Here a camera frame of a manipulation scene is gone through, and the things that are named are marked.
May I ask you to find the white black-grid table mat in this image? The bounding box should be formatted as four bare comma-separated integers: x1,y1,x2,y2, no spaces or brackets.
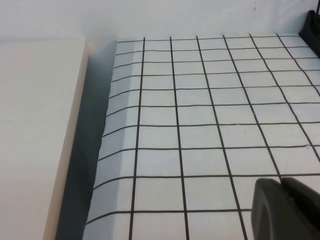
86,32,320,240

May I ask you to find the black plastic drain tray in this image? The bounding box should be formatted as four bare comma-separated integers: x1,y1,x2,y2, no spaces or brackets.
298,9,320,51

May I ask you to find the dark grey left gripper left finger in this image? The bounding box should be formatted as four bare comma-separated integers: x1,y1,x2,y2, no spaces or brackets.
250,177,289,240

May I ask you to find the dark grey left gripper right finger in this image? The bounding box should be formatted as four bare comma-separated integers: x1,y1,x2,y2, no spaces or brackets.
280,176,320,240

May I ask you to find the beige board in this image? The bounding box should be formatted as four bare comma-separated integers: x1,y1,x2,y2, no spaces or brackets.
0,36,90,240

